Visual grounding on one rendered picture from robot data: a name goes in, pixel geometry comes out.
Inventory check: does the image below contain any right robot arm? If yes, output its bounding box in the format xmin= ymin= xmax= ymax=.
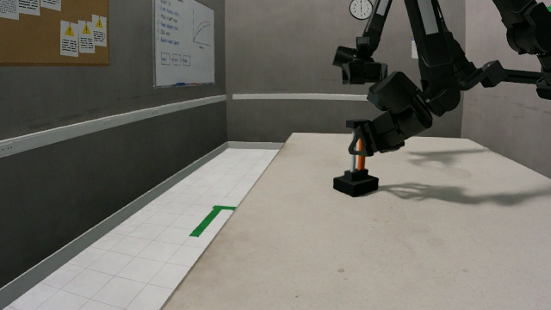
xmin=332 ymin=0 xmax=483 ymax=85

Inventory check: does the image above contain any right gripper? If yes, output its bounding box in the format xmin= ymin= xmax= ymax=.
xmin=342 ymin=62 xmax=387 ymax=85

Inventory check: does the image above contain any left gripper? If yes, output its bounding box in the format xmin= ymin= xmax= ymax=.
xmin=348 ymin=113 xmax=409 ymax=157

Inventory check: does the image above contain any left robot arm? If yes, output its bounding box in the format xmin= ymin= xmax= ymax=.
xmin=366 ymin=0 xmax=551 ymax=137

